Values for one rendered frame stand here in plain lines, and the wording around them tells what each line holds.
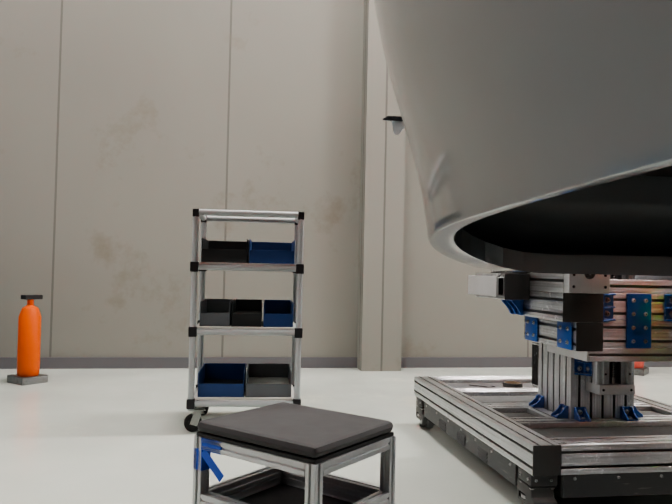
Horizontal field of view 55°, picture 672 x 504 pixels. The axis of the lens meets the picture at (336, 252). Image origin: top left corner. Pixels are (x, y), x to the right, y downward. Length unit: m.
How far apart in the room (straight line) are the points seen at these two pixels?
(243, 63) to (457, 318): 2.55
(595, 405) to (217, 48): 3.73
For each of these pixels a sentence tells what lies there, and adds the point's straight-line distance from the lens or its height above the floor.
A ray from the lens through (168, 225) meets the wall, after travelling 4.93.
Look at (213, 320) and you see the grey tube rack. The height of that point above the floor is 0.50.
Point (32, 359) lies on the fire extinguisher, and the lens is 4.47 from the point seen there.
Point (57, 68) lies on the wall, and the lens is 5.25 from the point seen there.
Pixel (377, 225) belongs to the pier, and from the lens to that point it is 4.85.
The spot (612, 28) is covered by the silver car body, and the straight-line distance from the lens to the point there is 0.37.
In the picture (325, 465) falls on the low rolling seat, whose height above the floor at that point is 0.29.
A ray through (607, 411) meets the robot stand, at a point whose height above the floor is 0.25.
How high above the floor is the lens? 0.74
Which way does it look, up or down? 2 degrees up
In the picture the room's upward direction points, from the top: 1 degrees clockwise
